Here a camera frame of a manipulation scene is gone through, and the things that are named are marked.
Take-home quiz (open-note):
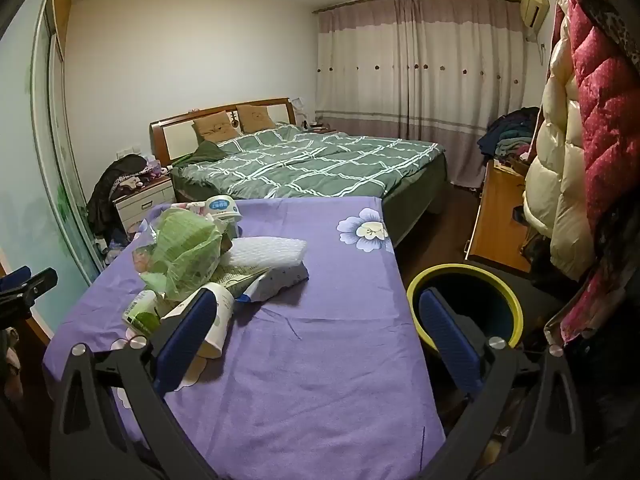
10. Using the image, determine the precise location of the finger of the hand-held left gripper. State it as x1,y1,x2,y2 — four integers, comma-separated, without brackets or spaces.
0,266,59,311

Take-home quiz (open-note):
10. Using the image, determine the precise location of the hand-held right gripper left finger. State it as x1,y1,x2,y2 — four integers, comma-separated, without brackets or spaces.
49,287,223,480

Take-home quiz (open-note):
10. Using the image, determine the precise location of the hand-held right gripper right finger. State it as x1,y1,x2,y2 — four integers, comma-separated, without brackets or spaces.
417,287,591,480

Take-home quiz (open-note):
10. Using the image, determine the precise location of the white paper cup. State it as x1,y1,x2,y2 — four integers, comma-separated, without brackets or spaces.
160,281,236,358

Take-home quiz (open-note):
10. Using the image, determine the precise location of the white bottle with green label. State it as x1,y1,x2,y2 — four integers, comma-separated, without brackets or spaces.
122,289,168,338

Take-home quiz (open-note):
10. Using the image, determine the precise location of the yellow rimmed trash bin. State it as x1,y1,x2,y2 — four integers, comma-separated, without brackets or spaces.
406,263,524,356

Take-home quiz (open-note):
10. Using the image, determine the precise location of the green plastic bag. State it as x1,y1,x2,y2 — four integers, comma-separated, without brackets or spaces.
134,208,236,301

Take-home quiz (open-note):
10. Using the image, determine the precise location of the dotted white tissue packet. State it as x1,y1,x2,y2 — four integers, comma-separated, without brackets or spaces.
235,262,310,303

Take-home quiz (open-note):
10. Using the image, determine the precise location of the white foam net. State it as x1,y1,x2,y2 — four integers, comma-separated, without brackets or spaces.
220,236,308,267

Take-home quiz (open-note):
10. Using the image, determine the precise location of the dark clothes heap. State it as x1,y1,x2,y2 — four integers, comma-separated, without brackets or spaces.
86,154,151,238

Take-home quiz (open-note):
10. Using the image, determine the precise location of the sliding door wardrobe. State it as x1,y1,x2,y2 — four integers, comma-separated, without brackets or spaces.
0,0,101,331

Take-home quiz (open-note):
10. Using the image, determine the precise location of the purple floral tablecloth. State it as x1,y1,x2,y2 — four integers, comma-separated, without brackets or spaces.
42,196,447,480

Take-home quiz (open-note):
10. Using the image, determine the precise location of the wooden desk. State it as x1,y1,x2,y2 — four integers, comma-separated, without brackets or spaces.
465,159,533,273

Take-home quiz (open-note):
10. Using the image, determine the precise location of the white nightstand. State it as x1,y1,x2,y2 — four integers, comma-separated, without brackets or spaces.
112,175,175,233

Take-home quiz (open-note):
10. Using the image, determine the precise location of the pink floral cloth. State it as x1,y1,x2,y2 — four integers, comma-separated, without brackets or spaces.
545,230,631,346

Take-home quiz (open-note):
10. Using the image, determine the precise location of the dark green cloth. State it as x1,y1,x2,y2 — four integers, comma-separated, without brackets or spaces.
172,141,228,168

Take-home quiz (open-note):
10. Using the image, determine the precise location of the white puffer jacket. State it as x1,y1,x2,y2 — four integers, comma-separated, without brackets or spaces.
522,0,601,281

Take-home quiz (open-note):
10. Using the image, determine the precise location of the wooden bed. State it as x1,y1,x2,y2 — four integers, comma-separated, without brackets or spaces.
149,97,449,250

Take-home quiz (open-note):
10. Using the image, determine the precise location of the brown pillow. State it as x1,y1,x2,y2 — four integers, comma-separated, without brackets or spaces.
236,104,277,132
192,114,243,143

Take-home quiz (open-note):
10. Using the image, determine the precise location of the pile of folded clothes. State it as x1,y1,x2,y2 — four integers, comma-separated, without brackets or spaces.
477,106,541,163

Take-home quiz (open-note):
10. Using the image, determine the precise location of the beige and mauve curtain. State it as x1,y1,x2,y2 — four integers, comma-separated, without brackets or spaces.
314,0,526,188

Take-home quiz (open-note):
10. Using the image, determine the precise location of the red dotted puffer jacket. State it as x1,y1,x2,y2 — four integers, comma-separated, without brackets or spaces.
562,0,640,231

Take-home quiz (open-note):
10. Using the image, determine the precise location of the wall air conditioner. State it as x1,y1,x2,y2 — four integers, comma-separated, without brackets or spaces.
520,0,550,28

